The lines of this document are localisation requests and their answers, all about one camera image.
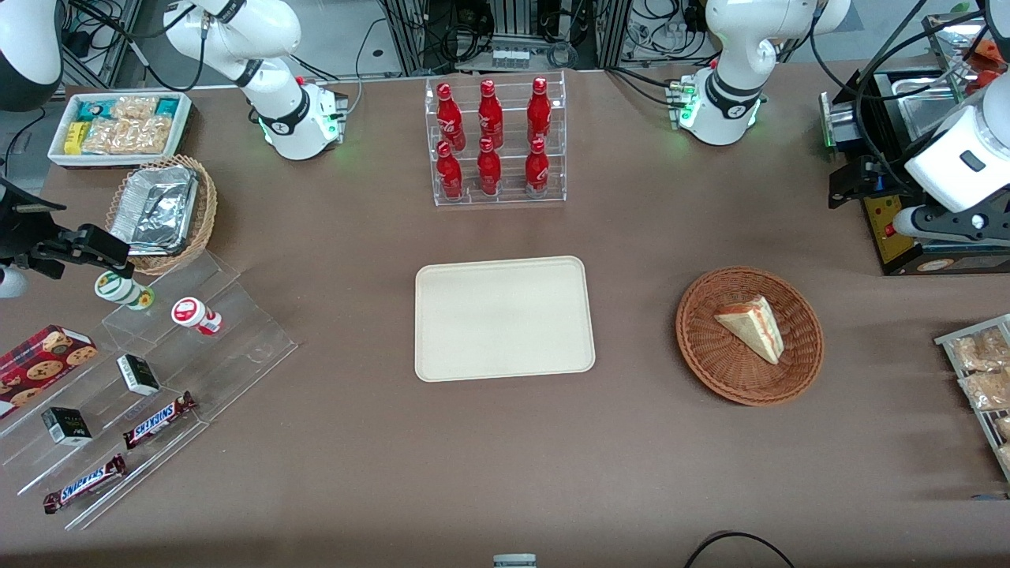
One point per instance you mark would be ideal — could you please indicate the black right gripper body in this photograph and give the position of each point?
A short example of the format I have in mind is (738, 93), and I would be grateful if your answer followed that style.
(17, 237)

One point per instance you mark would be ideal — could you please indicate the triangular sandwich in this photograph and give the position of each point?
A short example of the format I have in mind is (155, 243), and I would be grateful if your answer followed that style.
(750, 323)

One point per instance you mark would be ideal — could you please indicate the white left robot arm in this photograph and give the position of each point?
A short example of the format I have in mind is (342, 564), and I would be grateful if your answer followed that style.
(726, 55)

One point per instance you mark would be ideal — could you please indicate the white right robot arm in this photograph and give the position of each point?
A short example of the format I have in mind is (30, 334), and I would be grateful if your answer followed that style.
(286, 118)

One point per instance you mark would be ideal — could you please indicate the aluminium foil tray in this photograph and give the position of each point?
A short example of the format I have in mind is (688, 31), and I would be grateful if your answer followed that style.
(154, 209)

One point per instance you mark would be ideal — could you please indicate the tray of packaged pastries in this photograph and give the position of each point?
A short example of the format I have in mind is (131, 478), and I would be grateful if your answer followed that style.
(943, 341)

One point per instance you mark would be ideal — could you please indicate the light wicker basket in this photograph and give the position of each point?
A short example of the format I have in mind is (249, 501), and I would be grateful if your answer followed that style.
(203, 213)

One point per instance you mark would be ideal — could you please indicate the brown wicker basket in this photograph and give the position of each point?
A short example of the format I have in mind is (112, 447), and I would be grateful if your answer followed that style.
(710, 347)

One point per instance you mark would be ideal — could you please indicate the beige plastic tray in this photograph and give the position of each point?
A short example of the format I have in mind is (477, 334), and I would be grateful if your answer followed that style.
(505, 319)

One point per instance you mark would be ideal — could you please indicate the green lidded yogurt cup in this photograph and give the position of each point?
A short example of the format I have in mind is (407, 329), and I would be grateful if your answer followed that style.
(122, 289)

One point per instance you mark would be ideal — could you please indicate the black food warmer machine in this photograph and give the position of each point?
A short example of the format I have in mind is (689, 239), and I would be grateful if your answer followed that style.
(876, 237)

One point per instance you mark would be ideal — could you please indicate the white rectangular snack bin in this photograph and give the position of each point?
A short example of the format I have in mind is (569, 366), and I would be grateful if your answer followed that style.
(118, 160)

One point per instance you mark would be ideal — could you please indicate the red tartan cookie box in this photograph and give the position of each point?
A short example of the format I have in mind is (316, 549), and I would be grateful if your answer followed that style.
(43, 367)

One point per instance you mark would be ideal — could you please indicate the steel warmer pan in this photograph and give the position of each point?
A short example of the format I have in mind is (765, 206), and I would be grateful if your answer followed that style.
(939, 110)

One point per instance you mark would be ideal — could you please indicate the yellow snack packet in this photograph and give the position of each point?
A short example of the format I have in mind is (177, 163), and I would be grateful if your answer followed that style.
(75, 138)

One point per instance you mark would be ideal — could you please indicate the red lidded yogurt cup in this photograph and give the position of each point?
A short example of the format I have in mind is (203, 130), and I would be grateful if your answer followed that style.
(192, 313)

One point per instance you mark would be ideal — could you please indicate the large clear cracker bag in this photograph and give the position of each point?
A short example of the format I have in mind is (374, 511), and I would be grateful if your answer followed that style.
(126, 136)

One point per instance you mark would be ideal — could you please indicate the clear pastry bag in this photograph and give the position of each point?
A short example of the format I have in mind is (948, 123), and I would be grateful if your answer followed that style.
(1004, 427)
(978, 351)
(986, 390)

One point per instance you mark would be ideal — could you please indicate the small black carton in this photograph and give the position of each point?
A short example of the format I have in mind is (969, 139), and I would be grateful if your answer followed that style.
(138, 375)
(67, 426)

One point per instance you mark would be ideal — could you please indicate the teal snack packet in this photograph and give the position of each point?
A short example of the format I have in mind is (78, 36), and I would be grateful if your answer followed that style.
(95, 110)
(166, 107)

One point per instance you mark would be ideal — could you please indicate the small clear cracker bag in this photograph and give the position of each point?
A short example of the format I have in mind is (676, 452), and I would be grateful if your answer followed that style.
(134, 107)

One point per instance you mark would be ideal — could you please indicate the clear acrylic stepped shelf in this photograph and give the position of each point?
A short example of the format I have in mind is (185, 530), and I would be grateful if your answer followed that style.
(237, 347)

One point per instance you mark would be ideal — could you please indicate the Snickers chocolate bar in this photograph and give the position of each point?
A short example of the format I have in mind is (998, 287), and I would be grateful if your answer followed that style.
(84, 483)
(158, 420)

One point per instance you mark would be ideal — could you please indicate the red cola bottle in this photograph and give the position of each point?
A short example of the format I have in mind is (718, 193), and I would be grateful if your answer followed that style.
(490, 114)
(537, 167)
(450, 173)
(450, 118)
(489, 170)
(539, 110)

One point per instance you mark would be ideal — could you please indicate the clear acrylic bottle rack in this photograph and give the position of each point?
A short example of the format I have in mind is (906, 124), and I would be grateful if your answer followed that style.
(513, 197)

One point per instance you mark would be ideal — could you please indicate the small grey device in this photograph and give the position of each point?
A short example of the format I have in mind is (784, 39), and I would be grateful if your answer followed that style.
(514, 562)

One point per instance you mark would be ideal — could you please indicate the aluminium frame post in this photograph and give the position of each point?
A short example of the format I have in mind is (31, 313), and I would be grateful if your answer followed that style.
(118, 31)

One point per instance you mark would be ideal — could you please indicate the aluminium frame rack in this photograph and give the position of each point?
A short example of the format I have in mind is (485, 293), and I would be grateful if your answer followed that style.
(505, 31)

